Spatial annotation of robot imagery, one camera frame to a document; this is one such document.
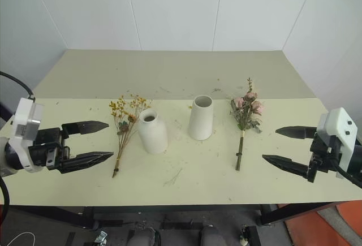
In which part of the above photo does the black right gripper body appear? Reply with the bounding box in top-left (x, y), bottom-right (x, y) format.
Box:
top-left (306, 131), bottom-right (344, 184)

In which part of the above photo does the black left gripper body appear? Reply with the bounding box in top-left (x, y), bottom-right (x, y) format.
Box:
top-left (28, 127), bottom-right (71, 174)

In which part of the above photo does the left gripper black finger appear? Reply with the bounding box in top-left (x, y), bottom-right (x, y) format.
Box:
top-left (61, 120), bottom-right (110, 137)
top-left (59, 151), bottom-right (115, 175)

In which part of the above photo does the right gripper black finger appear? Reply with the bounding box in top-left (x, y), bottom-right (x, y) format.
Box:
top-left (275, 126), bottom-right (318, 140)
top-left (262, 154), bottom-right (309, 179)

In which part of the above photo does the white bottle-shaped vase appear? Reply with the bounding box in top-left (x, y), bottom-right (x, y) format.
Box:
top-left (136, 108), bottom-right (169, 155)

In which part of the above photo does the white conical vase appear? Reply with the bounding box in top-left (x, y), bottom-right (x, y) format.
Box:
top-left (187, 94), bottom-right (214, 141)

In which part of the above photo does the yellow dried flower bunch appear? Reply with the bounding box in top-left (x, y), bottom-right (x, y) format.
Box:
top-left (108, 94), bottom-right (153, 179)

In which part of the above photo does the pink rose bouquet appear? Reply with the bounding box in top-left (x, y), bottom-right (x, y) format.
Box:
top-left (229, 76), bottom-right (265, 172)

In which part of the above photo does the orange floor mat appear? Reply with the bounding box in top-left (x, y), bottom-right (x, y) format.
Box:
top-left (282, 199), bottom-right (362, 246)

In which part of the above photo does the caster wheel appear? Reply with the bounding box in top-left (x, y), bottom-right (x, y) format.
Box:
top-left (239, 224), bottom-right (252, 244)
top-left (95, 230), bottom-right (109, 245)

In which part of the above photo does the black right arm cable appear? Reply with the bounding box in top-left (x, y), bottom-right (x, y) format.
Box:
top-left (330, 163), bottom-right (362, 188)

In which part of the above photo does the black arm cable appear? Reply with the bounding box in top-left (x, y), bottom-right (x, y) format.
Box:
top-left (0, 71), bottom-right (37, 226)
top-left (330, 163), bottom-right (362, 188)

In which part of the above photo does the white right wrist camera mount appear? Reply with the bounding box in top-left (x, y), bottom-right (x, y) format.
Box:
top-left (316, 106), bottom-right (358, 175)

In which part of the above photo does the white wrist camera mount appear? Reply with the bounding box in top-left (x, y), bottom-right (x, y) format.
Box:
top-left (6, 96), bottom-right (45, 174)
top-left (316, 106), bottom-right (358, 175)

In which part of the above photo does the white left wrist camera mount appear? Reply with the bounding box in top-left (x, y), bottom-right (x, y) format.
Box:
top-left (6, 96), bottom-right (45, 174)

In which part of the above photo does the black table frame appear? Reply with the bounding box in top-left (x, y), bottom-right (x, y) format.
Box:
top-left (0, 200), bottom-right (352, 232)

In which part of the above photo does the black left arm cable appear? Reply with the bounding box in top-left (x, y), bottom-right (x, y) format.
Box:
top-left (0, 71), bottom-right (37, 226)

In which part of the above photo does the thin white floor cable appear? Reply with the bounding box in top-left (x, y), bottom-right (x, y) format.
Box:
top-left (6, 224), bottom-right (36, 246)

